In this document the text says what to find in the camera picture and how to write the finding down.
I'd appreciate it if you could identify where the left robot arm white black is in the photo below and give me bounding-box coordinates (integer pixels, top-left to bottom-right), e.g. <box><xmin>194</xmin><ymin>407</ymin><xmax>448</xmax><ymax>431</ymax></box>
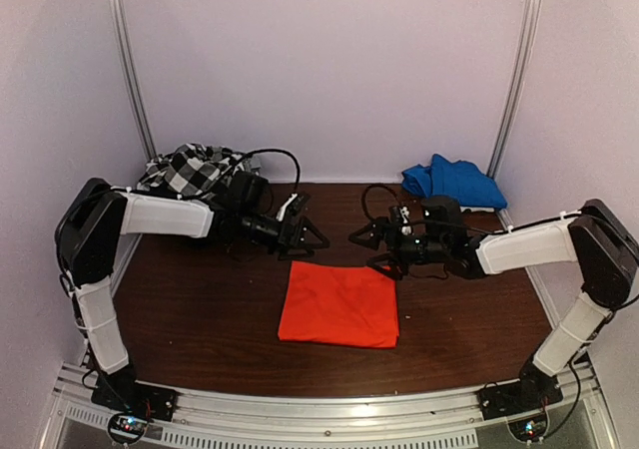
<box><xmin>54</xmin><ymin>172</ymin><xmax>329</xmax><ymax>413</ymax></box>

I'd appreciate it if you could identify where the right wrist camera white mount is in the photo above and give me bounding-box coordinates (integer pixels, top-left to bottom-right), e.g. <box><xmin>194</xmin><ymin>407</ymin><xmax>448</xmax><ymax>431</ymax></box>
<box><xmin>389</xmin><ymin>206</ymin><xmax>413</xmax><ymax>235</ymax></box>

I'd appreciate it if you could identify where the aluminium frame post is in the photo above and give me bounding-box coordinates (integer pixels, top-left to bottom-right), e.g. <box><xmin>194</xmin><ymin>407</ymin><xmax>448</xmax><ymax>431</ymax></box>
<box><xmin>486</xmin><ymin>0</ymin><xmax>544</xmax><ymax>177</ymax></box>
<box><xmin>109</xmin><ymin>0</ymin><xmax>157</xmax><ymax>160</ymax></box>

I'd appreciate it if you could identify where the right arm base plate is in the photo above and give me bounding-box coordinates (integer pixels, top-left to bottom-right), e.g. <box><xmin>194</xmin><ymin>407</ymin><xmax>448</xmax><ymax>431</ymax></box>
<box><xmin>476</xmin><ymin>367</ymin><xmax>563</xmax><ymax>420</ymax></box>

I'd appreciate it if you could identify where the black white checkered cloth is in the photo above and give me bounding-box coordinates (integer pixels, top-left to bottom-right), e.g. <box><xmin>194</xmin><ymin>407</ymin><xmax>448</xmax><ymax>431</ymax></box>
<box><xmin>136</xmin><ymin>143</ymin><xmax>262</xmax><ymax>198</ymax></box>

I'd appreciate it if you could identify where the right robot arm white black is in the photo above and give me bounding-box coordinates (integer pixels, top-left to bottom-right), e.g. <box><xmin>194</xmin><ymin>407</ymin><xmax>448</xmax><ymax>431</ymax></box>
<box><xmin>348</xmin><ymin>196</ymin><xmax>638</xmax><ymax>411</ymax></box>

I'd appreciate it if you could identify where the right aluminium frame post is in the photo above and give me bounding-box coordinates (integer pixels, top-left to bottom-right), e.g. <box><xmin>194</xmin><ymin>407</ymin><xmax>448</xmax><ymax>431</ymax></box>
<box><xmin>486</xmin><ymin>0</ymin><xmax>544</xmax><ymax>177</ymax></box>

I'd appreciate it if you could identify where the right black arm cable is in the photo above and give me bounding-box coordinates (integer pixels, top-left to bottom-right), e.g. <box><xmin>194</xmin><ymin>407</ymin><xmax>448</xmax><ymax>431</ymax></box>
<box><xmin>361</xmin><ymin>184</ymin><xmax>430</xmax><ymax>230</ymax></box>

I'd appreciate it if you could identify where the orange t-shirt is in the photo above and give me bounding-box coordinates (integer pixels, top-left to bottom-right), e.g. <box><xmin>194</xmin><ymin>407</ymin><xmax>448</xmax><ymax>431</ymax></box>
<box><xmin>278</xmin><ymin>261</ymin><xmax>399</xmax><ymax>349</ymax></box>

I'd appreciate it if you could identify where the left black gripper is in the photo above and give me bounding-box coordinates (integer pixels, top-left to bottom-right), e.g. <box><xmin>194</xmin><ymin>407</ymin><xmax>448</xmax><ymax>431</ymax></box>
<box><xmin>239</xmin><ymin>210</ymin><xmax>329</xmax><ymax>261</ymax></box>

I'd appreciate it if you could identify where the front aluminium rail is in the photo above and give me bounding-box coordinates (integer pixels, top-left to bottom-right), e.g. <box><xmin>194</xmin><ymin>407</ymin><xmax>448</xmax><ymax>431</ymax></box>
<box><xmin>35</xmin><ymin>362</ymin><xmax>621</xmax><ymax>448</ymax></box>

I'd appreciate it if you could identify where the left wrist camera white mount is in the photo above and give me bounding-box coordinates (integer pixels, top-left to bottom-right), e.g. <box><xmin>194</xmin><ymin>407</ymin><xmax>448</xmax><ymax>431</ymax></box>
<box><xmin>276</xmin><ymin>192</ymin><xmax>310</xmax><ymax>223</ymax></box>

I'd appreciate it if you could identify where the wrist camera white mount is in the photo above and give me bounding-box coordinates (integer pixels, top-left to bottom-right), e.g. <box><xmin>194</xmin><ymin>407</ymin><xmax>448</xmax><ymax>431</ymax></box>
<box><xmin>276</xmin><ymin>192</ymin><xmax>310</xmax><ymax>223</ymax></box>
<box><xmin>389</xmin><ymin>206</ymin><xmax>413</xmax><ymax>235</ymax></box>

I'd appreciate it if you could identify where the left aluminium frame post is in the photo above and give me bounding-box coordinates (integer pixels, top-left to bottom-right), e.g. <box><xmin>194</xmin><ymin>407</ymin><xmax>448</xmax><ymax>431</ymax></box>
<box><xmin>109</xmin><ymin>0</ymin><xmax>157</xmax><ymax>160</ymax></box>

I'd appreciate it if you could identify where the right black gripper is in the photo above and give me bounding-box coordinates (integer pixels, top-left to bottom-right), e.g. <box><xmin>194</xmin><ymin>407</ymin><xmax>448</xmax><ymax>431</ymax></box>
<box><xmin>348</xmin><ymin>219</ymin><xmax>448</xmax><ymax>282</ymax></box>

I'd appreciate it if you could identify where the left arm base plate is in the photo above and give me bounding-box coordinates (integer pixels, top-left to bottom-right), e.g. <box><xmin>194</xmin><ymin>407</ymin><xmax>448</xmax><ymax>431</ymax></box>
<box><xmin>91</xmin><ymin>365</ymin><xmax>178</xmax><ymax>422</ymax></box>

